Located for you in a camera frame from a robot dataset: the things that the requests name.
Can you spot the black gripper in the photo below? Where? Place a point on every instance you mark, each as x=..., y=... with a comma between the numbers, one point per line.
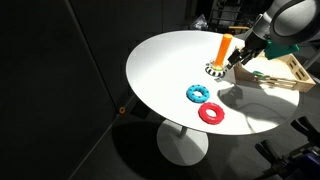
x=255, y=43

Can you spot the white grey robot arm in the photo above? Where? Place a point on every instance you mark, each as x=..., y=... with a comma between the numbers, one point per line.
x=293, y=20

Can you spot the shallow wooden box tray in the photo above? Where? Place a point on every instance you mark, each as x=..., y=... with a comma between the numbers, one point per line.
x=283, y=83

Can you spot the orange stacking peg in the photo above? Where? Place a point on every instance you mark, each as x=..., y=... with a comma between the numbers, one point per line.
x=223, y=50

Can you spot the black white striped peg base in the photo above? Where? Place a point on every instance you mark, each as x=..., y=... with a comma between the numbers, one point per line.
x=213, y=72

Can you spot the dark metal rack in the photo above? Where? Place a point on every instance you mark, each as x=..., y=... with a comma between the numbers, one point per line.
x=230, y=13

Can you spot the grey metal stand leg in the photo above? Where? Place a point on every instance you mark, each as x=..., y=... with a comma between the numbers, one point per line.
x=311, y=60

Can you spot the small orange round fitting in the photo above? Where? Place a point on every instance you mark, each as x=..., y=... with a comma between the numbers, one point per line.
x=122, y=110

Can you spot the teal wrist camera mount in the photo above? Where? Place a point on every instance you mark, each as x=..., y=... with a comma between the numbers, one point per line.
x=278, y=50

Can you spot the white table pedestal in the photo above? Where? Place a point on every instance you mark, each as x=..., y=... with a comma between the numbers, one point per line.
x=181, y=146

